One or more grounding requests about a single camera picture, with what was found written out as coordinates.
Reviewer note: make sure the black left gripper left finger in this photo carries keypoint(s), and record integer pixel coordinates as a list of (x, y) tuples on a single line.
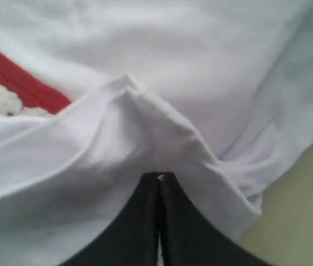
[(133, 236)]

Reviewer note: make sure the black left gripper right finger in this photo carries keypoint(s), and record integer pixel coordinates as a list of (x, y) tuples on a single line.
[(187, 237)]

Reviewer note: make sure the white t-shirt red Chinese patch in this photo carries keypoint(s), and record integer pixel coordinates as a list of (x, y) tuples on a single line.
[(94, 94)]

